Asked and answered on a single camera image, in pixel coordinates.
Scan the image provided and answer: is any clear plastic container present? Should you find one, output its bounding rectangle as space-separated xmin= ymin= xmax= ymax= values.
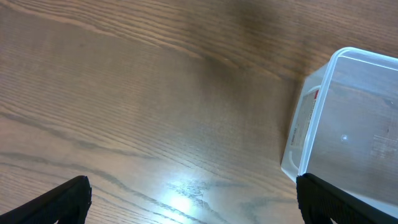
xmin=281 ymin=47 xmax=397 ymax=217

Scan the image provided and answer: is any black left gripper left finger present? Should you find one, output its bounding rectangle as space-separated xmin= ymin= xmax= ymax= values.
xmin=1 ymin=175 xmax=92 ymax=224

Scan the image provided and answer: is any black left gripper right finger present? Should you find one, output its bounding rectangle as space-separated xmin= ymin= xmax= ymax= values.
xmin=296 ymin=173 xmax=397 ymax=224

